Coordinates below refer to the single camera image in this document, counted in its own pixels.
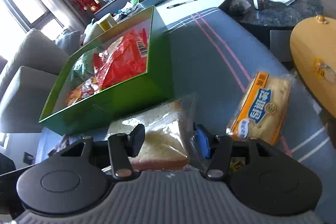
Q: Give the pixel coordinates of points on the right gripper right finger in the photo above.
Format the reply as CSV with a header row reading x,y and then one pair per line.
x,y
216,149

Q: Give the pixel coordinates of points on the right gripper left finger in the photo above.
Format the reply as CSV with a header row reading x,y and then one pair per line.
x,y
121,147

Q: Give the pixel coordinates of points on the yellow green snack packet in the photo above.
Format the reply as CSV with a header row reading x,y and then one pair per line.
x,y
236,163

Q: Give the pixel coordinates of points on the white sliced bread bag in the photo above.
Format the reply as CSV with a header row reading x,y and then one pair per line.
x,y
166,128

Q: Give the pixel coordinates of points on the orange packaged bread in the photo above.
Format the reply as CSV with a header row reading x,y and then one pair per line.
x,y
262,109

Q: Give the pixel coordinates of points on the brown nut snack bag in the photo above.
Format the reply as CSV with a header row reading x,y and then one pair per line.
x,y
62,144

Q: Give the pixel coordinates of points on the green snack bag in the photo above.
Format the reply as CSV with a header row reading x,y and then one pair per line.
x,y
83,69

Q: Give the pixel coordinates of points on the red chip bag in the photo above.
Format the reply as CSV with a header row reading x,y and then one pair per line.
x,y
122,60

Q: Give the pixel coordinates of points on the red yellow snack bag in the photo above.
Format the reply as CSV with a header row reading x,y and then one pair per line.
x,y
84,90

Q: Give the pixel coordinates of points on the green cardboard box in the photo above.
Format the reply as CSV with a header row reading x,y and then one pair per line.
x,y
149,88

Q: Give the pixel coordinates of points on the blue striped table cloth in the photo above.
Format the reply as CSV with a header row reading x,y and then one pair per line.
x,y
206,53

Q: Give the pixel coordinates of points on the grey sofa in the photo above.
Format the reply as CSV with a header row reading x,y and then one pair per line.
x,y
28,77

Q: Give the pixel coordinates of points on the yellow tin can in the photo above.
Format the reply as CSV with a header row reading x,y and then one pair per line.
x,y
106,22

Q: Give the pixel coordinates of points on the tv console cabinet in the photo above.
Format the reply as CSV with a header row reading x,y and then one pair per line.
x,y
111,7

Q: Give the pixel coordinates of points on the yellow wooden stool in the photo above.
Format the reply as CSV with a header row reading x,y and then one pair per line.
x,y
312,46

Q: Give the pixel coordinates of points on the black pen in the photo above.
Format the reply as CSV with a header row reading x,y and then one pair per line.
x,y
179,4

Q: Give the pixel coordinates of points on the dark marble round table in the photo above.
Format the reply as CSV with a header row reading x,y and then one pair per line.
x,y
277,16

